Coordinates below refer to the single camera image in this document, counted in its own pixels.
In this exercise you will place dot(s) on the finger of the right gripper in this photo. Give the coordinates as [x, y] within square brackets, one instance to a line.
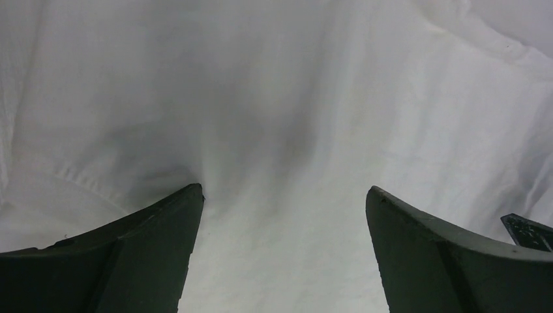
[527, 233]

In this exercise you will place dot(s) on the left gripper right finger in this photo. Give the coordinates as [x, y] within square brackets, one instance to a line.
[427, 264]

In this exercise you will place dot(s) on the white t shirt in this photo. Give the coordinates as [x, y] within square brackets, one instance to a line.
[286, 112]

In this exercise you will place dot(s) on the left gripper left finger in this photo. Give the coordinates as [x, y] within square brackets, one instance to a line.
[138, 263]

